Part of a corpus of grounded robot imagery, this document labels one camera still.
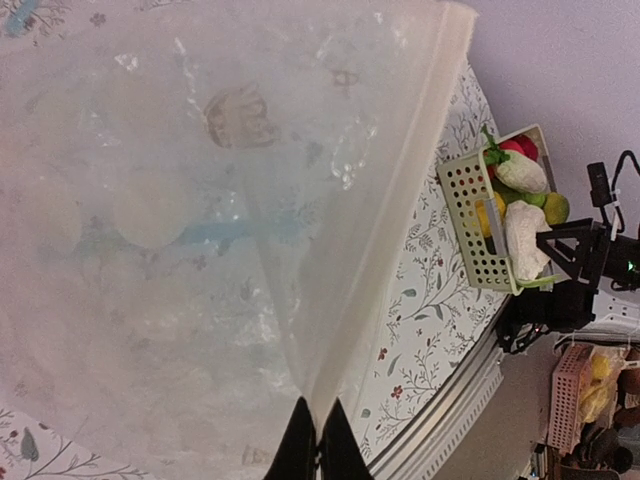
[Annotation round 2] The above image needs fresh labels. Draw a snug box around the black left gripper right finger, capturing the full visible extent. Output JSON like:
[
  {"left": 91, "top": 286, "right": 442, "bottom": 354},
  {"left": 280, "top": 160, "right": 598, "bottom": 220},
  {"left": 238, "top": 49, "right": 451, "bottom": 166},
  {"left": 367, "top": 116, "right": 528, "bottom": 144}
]
[{"left": 319, "top": 399, "right": 373, "bottom": 480}]

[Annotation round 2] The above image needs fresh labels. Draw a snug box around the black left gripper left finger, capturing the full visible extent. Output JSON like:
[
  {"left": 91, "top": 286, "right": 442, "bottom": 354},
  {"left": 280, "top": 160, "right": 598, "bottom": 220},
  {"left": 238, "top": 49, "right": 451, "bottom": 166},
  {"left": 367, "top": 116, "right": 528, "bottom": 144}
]
[{"left": 264, "top": 397, "right": 317, "bottom": 480}]

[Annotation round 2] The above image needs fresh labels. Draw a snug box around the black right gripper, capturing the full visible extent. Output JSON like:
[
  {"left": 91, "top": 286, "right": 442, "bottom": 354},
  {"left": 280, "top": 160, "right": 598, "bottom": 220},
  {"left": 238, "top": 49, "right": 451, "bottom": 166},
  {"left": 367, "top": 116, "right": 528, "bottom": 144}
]
[{"left": 537, "top": 218, "right": 612, "bottom": 285}]

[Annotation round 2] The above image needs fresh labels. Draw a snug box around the white toy cauliflower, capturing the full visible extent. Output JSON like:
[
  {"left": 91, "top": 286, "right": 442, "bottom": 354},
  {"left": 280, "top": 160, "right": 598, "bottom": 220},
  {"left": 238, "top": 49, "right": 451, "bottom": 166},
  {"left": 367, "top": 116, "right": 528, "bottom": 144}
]
[{"left": 504, "top": 200, "right": 551, "bottom": 283}]

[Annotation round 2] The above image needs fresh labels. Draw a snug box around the frosted white zip top bag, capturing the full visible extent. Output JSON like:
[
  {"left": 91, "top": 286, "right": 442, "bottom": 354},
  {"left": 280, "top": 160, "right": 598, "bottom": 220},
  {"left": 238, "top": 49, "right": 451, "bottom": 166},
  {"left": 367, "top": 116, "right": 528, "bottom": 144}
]
[{"left": 1, "top": 1, "right": 477, "bottom": 479}]

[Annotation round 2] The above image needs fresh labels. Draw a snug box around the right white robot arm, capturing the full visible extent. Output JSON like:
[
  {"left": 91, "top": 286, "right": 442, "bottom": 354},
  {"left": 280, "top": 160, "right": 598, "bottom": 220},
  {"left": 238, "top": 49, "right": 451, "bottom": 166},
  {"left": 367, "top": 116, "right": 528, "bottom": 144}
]
[{"left": 496, "top": 150, "right": 639, "bottom": 355}]

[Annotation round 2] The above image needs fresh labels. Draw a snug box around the clear bag with blue zipper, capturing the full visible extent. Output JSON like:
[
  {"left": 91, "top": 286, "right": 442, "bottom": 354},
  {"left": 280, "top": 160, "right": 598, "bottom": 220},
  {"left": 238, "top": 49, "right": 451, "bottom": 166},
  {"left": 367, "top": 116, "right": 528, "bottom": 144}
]
[{"left": 1, "top": 0, "right": 41, "bottom": 38}]

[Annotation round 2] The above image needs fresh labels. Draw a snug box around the green toy avocado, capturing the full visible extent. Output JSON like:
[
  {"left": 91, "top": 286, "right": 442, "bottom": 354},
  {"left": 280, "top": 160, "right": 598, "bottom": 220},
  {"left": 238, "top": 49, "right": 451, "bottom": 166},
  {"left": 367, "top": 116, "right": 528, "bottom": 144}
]
[{"left": 543, "top": 192, "right": 570, "bottom": 226}]

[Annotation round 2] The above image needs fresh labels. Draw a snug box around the green toy lime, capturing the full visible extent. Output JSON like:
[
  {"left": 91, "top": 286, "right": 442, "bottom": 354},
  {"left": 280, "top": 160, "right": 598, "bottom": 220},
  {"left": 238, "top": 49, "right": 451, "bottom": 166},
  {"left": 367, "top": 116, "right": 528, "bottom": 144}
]
[{"left": 492, "top": 178, "right": 547, "bottom": 208}]

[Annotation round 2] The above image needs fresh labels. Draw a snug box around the white toy radish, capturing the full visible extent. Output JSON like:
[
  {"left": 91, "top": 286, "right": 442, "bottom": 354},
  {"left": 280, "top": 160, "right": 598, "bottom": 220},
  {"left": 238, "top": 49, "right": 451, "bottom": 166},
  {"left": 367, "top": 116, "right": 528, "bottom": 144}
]
[{"left": 481, "top": 125, "right": 548, "bottom": 194}]

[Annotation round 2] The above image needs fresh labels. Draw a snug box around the beige perforated plastic basket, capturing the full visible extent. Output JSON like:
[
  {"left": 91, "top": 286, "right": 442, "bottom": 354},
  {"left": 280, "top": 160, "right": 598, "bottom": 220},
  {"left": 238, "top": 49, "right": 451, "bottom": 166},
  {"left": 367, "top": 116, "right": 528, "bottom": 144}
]
[{"left": 436, "top": 125, "right": 558, "bottom": 295}]

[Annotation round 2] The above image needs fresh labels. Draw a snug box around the red toy tomato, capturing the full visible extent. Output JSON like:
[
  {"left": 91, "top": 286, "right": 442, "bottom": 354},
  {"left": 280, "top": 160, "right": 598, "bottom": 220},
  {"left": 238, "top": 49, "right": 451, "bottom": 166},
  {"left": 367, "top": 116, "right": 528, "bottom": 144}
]
[{"left": 499, "top": 134, "right": 539, "bottom": 161}]

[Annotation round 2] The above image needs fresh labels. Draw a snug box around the pink perforated basket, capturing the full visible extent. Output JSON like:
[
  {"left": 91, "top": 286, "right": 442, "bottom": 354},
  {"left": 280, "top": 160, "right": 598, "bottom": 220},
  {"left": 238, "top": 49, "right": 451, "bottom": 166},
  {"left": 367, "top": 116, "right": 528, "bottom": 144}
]
[{"left": 547, "top": 343, "right": 594, "bottom": 454}]

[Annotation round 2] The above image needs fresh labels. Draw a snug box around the floral patterned table mat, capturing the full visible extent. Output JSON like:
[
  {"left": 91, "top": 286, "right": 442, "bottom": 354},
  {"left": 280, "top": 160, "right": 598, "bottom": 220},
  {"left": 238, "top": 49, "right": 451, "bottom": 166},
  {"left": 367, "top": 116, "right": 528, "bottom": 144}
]
[{"left": 0, "top": 64, "right": 521, "bottom": 480}]

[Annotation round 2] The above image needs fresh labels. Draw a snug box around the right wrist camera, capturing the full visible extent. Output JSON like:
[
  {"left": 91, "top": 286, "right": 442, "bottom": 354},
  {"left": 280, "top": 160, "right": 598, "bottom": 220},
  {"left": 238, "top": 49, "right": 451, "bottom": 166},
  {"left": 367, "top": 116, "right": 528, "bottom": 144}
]
[{"left": 587, "top": 162, "right": 625, "bottom": 238}]

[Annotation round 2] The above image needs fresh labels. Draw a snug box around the aluminium front rail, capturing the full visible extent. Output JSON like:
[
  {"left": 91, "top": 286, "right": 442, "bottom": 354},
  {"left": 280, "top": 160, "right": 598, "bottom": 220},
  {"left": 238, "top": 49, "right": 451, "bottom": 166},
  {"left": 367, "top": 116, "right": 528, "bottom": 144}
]
[{"left": 369, "top": 326, "right": 504, "bottom": 480}]

